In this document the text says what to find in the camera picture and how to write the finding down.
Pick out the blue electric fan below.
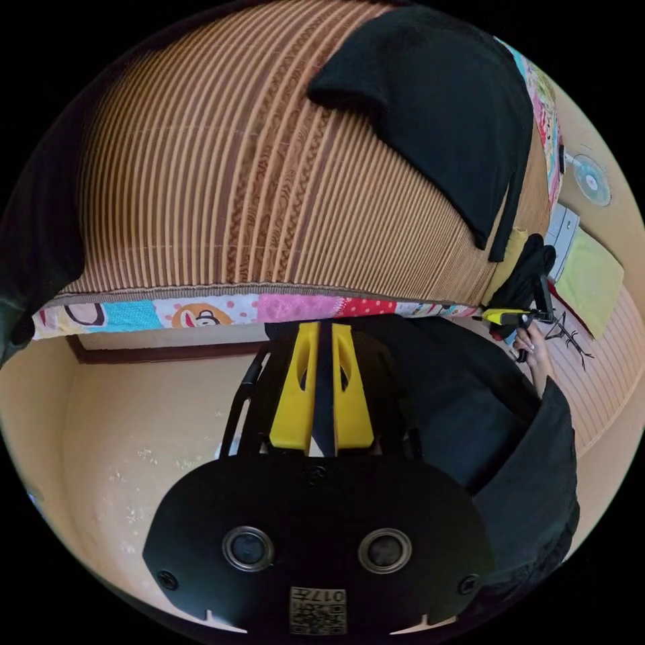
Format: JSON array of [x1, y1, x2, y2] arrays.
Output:
[[563, 144, 613, 208]]

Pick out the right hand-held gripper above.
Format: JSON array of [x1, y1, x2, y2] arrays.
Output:
[[482, 233, 558, 363]]

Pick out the black long sleeve shirt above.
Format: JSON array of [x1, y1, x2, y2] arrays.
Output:
[[307, 7, 535, 263]]

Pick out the bed with woven mat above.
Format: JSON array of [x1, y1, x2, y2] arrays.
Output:
[[30, 0, 563, 341]]

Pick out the yellow-green cushion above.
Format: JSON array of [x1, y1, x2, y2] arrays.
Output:
[[554, 227, 626, 339]]

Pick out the white drawer cupboard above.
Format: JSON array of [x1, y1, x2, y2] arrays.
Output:
[[546, 203, 581, 283]]

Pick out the person's right hand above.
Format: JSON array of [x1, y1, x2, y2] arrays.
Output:
[[511, 326, 556, 390]]

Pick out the person's right forearm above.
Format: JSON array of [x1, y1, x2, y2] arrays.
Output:
[[503, 375, 581, 510]]

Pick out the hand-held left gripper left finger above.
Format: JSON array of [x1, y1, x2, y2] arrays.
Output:
[[269, 322, 321, 450]]

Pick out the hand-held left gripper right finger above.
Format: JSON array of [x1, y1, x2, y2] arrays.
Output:
[[332, 324, 376, 452]]

